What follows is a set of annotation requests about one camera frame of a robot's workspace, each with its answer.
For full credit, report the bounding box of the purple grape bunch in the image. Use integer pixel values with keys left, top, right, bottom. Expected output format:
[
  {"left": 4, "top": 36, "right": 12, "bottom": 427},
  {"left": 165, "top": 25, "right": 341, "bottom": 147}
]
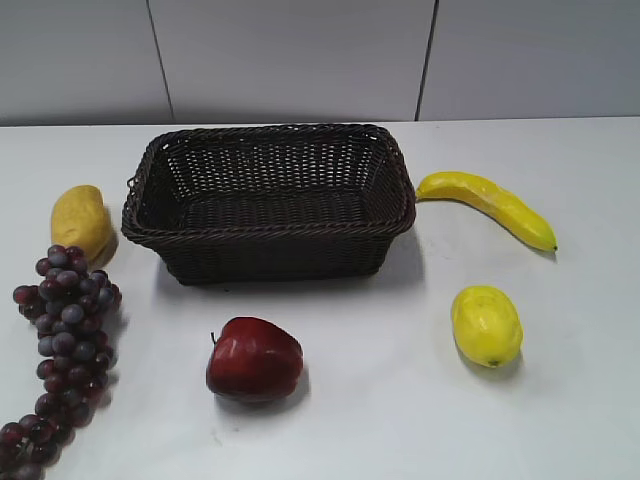
[{"left": 1, "top": 244, "right": 122, "bottom": 479}]

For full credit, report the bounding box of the bright yellow lemon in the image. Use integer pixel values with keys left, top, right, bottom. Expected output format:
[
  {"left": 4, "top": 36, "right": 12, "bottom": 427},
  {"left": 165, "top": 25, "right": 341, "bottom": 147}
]
[{"left": 451, "top": 285, "right": 523, "bottom": 368}]

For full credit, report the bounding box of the dark woven wicker basket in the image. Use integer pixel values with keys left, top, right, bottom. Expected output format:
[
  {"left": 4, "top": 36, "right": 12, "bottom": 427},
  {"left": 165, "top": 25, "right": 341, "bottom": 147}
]
[{"left": 121, "top": 123, "right": 416, "bottom": 285}]

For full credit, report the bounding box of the yellow banana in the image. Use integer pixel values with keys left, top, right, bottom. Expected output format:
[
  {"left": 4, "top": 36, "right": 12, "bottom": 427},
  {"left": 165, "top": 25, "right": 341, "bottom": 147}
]
[{"left": 415, "top": 171, "right": 558, "bottom": 252}]

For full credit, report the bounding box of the red apple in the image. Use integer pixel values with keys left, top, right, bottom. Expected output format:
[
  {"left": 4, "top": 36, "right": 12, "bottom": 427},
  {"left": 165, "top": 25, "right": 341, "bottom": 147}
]
[{"left": 206, "top": 317, "right": 303, "bottom": 403}]

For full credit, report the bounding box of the dull yellow mango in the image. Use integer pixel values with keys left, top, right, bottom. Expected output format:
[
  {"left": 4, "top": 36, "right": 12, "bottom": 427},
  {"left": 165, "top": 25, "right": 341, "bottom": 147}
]
[{"left": 50, "top": 184, "right": 117, "bottom": 268}]

